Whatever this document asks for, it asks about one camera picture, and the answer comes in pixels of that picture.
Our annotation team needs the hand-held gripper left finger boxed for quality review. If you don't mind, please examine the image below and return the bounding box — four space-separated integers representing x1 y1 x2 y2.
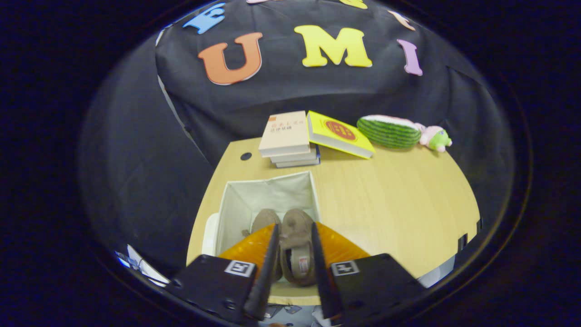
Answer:
166 223 280 324

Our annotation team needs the beige book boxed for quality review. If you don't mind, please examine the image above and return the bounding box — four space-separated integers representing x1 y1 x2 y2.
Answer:
258 110 311 158

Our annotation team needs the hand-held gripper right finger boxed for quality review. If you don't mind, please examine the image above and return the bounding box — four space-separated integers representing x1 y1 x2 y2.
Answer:
310 221 428 321

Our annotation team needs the blue-edged book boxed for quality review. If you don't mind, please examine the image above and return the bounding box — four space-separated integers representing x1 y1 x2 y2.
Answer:
276 146 321 168

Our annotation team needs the pink and green plush toy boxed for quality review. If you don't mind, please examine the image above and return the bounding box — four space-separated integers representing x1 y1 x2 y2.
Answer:
415 124 453 152

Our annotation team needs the yellow book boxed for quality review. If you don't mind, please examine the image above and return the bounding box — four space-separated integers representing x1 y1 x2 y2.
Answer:
306 110 376 159

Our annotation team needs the white paper sheet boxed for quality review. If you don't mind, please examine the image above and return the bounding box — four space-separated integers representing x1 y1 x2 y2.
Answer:
127 244 171 287

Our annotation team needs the brown suede shoe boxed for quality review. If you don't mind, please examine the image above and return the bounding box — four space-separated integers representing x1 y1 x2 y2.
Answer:
278 208 318 287
250 208 284 281

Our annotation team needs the white book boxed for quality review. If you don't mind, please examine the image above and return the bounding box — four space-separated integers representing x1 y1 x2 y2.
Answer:
270 144 318 164

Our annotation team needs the black backdrop cloth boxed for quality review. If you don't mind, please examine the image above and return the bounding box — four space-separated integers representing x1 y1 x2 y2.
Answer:
79 0 516 277

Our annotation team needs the white fabric storage box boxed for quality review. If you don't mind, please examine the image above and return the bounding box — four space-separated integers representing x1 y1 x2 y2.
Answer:
201 171 323 284

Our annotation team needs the watermelon slice plush toy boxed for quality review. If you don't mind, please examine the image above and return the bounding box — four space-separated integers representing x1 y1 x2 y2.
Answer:
356 114 422 149

